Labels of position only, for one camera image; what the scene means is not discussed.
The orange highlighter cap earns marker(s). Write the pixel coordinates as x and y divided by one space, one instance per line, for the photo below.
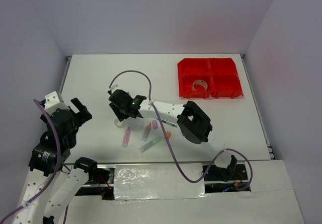
168 135

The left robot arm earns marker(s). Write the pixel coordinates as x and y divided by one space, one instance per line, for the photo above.
40 204

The small clear tape roll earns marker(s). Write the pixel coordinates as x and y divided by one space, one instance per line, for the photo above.
119 124

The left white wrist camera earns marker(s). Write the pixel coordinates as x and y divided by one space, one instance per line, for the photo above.
54 101

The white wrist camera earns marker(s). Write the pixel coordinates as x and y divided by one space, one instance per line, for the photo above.
113 88
54 101

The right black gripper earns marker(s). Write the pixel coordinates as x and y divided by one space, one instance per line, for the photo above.
120 116

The red compartment bin tray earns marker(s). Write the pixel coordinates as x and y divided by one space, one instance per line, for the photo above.
219 73

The blue pen with label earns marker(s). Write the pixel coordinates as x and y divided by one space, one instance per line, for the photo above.
169 123

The large silver tape roll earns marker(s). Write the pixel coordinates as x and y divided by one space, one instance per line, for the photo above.
199 85

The silver foil covered plate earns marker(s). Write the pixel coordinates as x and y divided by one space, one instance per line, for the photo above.
154 182

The purple highlighter cap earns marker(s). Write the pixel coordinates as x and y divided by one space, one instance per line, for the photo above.
154 124

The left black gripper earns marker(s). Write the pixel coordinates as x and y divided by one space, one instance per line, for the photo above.
84 115

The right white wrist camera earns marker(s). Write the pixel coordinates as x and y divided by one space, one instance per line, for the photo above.
113 88

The green highlighter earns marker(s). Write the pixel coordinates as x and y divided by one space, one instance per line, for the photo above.
150 144

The pink highlighter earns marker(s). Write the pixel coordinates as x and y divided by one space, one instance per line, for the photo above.
126 137

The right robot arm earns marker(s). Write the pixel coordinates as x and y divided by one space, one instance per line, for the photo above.
192 121

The orange-tip grey highlighter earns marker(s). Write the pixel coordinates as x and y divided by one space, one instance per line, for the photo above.
146 133

